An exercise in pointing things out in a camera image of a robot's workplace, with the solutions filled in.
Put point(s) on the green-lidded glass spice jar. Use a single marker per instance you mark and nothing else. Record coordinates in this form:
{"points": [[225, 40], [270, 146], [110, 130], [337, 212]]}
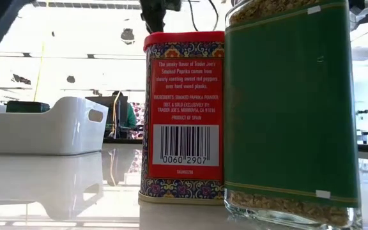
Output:
{"points": [[289, 96]]}

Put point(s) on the person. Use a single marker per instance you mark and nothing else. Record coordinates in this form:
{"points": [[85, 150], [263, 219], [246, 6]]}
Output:
{"points": [[129, 118]]}

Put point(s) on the white plastic bin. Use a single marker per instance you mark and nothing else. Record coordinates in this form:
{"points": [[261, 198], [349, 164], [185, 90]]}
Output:
{"points": [[43, 134]]}

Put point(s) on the round dark ceiling fixture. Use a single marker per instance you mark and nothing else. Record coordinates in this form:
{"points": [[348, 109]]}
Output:
{"points": [[127, 35]]}

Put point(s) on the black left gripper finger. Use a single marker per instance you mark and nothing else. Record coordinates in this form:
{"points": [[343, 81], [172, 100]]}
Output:
{"points": [[155, 22]]}

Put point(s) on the black computer monitor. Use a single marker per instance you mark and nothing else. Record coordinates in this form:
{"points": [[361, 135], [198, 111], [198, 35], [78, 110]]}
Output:
{"points": [[101, 118]]}

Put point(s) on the small dark ceiling fixture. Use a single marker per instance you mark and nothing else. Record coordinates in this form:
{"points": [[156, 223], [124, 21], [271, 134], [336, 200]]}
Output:
{"points": [[71, 79]]}

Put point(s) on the purple patterned cloth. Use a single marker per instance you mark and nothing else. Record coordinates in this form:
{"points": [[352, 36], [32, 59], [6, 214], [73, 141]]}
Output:
{"points": [[140, 111]]}

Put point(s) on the black square spice tin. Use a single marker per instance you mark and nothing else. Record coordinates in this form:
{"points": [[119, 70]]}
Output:
{"points": [[27, 107]]}

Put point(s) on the red-lidded smoked paprika tin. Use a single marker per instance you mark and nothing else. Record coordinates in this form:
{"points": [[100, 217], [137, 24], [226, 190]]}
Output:
{"points": [[184, 96]]}

